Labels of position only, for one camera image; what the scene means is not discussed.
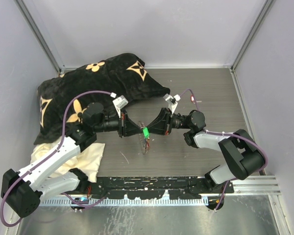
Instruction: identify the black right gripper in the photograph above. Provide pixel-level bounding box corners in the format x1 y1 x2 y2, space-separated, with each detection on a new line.
144 107 190 136

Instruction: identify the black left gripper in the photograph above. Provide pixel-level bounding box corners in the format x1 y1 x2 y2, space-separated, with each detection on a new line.
94 108 142 138

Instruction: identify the green key tag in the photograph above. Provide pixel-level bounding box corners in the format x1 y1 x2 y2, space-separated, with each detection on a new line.
143 127 149 139

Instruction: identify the red key tag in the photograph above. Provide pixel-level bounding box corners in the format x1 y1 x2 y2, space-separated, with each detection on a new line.
191 95 202 104

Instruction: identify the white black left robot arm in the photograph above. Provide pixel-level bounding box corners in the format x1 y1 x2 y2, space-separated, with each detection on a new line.
1 103 143 218

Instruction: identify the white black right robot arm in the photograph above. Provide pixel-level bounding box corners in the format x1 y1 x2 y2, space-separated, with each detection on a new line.
147 108 268 193

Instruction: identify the black floral plush blanket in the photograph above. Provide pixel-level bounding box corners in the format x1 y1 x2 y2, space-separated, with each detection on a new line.
34 53 171 145

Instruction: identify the cream white cloth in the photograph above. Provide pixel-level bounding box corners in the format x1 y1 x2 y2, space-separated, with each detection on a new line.
30 138 105 183

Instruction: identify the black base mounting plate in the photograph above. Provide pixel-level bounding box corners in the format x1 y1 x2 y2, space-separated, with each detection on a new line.
60 175 236 200

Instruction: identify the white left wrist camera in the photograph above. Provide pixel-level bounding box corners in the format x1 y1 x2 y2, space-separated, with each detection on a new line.
112 95 128 118

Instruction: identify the blue slotted cable duct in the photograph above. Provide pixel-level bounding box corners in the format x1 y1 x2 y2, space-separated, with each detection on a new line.
40 194 209 207

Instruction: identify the left aluminium frame post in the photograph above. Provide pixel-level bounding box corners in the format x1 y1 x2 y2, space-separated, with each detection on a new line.
14 0 66 74

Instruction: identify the aluminium frame post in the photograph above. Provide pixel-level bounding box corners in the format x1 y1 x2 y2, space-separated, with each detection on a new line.
230 0 275 72
14 0 66 74

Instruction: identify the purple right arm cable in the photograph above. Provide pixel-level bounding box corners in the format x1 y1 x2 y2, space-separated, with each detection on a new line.
178 89 269 211

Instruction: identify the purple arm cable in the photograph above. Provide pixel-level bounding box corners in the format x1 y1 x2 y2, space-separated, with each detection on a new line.
178 89 269 211
0 90 117 227

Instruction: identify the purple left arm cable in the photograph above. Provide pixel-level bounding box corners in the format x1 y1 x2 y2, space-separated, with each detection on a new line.
0 90 117 227

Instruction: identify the right aluminium frame post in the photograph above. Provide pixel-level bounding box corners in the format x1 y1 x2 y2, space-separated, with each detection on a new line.
230 0 275 72

